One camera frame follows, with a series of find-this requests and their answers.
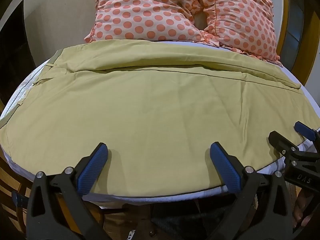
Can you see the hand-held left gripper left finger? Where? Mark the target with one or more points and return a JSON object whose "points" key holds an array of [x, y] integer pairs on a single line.
{"points": [[93, 168]]}

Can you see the dark door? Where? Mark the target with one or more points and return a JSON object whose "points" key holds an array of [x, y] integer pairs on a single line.
{"points": [[13, 47]]}

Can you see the white bed mattress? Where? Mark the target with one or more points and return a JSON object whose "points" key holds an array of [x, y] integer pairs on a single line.
{"points": [[23, 86]]}

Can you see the yellow-green bed sheet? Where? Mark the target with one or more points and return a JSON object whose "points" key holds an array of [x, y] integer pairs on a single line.
{"points": [[155, 120]]}

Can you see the person's dark shorts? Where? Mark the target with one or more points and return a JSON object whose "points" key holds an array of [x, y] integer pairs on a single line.
{"points": [[180, 217]]}

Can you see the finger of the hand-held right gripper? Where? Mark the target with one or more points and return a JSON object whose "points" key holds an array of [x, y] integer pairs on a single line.
{"points": [[304, 130], [280, 142]]}

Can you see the orange polka dot pillow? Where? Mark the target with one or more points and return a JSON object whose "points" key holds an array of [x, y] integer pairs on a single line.
{"points": [[241, 17], [145, 10]]}

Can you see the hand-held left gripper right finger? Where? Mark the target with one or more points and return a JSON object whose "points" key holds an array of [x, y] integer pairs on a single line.
{"points": [[226, 170]]}

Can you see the yellow wooden frame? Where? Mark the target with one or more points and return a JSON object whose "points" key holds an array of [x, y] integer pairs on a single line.
{"points": [[303, 42]]}

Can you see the person's right hand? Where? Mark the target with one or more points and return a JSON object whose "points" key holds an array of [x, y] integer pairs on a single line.
{"points": [[300, 207]]}

